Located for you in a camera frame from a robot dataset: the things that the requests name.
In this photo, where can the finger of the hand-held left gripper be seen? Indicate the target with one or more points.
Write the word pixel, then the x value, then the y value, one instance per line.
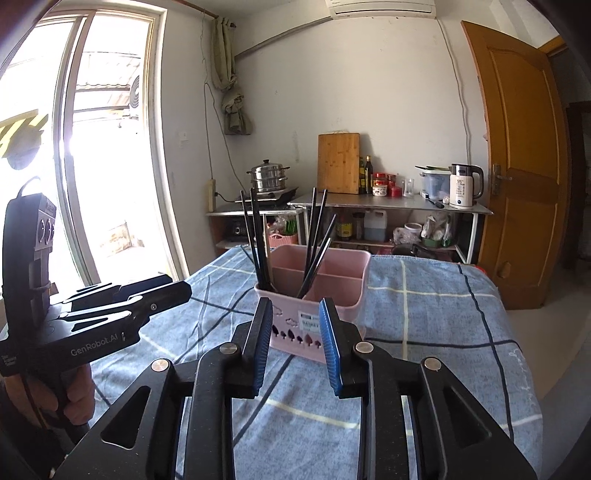
pixel 138 284
pixel 157 300

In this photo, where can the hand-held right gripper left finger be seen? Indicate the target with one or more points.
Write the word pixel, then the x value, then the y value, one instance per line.
pixel 261 350

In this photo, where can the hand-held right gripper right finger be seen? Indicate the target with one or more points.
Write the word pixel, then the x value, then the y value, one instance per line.
pixel 330 350

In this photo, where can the pink plastic chopstick basket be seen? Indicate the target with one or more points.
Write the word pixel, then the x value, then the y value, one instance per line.
pixel 346 277

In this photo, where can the metal chopstick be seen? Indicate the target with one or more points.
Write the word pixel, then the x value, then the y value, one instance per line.
pixel 256 221
pixel 249 230

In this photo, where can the person's left hand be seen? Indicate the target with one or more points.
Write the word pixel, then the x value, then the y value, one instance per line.
pixel 81 392

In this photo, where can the glass sliding door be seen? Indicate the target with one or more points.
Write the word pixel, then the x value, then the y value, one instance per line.
pixel 115 184

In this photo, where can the blue checkered cloth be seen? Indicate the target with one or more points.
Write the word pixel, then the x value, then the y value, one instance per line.
pixel 438 323

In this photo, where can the small pink storage basket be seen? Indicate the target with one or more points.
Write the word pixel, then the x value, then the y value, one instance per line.
pixel 282 240

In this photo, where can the beige power strip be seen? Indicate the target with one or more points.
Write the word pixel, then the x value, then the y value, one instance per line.
pixel 212 196

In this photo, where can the white plastic jug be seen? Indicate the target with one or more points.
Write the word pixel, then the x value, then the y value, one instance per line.
pixel 375 227

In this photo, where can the steel kitchen table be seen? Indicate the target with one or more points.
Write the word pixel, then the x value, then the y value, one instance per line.
pixel 369 201

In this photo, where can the black induction cooker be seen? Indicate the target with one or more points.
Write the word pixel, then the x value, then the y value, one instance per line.
pixel 277 196

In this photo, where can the white plastic bags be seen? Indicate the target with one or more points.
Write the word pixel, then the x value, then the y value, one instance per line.
pixel 429 230

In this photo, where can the steel steamer pot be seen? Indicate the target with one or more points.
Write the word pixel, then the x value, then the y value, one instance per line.
pixel 268 177

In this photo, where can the red-lid jar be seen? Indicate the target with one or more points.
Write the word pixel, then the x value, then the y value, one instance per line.
pixel 379 187

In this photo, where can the red can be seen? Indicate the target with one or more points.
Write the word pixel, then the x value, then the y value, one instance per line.
pixel 395 191

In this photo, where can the green oil bottle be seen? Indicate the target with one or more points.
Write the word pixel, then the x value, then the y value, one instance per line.
pixel 362 177

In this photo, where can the dark sauce bottle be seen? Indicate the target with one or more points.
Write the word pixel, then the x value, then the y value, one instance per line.
pixel 369 175

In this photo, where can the clear glass cup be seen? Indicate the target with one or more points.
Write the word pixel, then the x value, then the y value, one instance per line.
pixel 407 188

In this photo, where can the black kitchen knife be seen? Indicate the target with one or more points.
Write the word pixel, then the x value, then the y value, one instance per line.
pixel 434 201

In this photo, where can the bamboo cutting board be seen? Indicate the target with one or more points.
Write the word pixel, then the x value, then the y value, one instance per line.
pixel 338 164

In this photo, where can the outdoor fan unit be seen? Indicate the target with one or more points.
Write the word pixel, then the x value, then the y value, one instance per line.
pixel 134 96

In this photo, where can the clear plastic container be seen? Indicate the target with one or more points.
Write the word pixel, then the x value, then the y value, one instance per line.
pixel 435 184

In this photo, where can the white electric kettle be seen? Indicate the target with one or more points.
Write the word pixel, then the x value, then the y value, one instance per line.
pixel 464 187

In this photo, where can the tied beige curtain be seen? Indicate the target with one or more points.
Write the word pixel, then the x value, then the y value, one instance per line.
pixel 228 69

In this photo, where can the wooden door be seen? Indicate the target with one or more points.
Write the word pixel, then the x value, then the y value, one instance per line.
pixel 521 161

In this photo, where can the white air conditioner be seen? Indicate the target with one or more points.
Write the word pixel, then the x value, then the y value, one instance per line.
pixel 381 8

